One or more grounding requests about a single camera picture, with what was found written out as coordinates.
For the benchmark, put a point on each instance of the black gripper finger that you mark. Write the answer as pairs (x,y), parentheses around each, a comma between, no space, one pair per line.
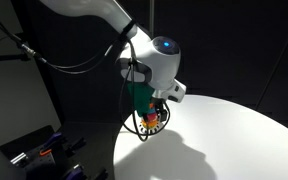
(164,115)

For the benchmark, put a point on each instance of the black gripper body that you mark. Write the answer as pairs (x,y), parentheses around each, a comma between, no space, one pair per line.
(158,104)

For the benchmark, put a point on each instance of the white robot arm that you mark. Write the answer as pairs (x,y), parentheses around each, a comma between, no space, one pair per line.
(160,63)

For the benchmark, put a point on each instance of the grey vertical pole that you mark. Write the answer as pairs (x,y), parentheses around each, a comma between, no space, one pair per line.
(152,16)

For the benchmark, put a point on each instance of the black perforated breadboard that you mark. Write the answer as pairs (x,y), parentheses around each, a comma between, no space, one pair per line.
(40,165)

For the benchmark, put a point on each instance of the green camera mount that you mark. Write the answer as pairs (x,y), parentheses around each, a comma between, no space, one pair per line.
(140,96)

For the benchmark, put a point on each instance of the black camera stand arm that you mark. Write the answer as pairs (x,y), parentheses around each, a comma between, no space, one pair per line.
(4,57)

